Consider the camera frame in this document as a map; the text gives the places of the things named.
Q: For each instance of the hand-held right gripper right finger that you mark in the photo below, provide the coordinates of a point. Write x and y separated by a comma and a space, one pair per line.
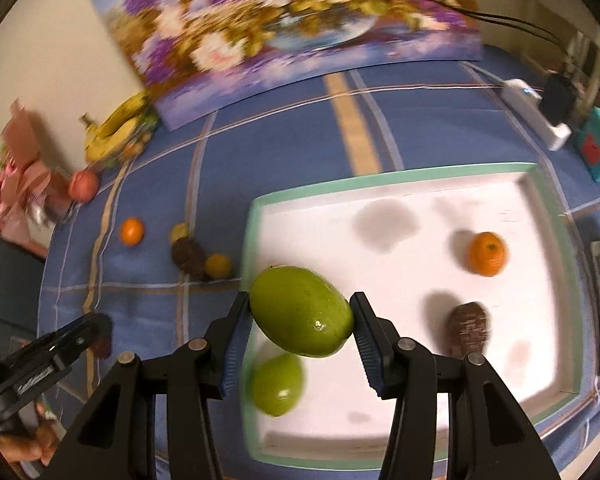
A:
369, 357

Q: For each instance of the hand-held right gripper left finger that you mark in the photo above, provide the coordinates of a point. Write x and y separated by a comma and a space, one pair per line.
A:
232, 352

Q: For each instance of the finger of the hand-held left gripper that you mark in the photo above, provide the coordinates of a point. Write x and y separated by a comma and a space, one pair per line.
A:
82, 327

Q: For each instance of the round green mango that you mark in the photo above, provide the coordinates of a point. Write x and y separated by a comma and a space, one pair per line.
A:
280, 385

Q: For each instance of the oval green mango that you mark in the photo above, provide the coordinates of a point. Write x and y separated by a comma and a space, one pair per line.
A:
300, 310

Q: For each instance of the white tray with teal rim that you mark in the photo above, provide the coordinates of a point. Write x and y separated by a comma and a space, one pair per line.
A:
405, 280

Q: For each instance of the dark brown avocado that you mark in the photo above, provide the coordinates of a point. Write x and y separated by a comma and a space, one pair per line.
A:
469, 330
188, 258

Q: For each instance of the large orange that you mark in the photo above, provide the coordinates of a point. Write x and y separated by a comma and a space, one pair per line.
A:
487, 254

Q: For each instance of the person's left hand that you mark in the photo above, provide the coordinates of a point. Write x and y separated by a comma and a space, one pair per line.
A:
37, 435

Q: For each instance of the small yellow plum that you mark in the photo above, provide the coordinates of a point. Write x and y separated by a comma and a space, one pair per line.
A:
179, 232
217, 266

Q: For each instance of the small orange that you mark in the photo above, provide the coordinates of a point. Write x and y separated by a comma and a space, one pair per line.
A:
132, 231

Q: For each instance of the red peach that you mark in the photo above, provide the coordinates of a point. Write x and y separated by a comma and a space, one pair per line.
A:
84, 186

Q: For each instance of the pink wrapped bouquet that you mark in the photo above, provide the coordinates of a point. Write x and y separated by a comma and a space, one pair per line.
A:
22, 185

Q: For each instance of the yellow banana bunch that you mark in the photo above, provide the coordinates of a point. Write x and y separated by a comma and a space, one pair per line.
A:
115, 125

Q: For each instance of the white power strip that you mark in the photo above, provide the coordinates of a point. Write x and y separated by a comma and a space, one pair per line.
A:
530, 107

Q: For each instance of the black charger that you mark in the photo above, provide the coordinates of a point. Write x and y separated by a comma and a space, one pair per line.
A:
557, 100

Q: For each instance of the flower painting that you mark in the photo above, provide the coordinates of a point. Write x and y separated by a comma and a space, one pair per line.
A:
280, 25

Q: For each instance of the white chair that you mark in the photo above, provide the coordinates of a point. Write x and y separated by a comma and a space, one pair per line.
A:
587, 60

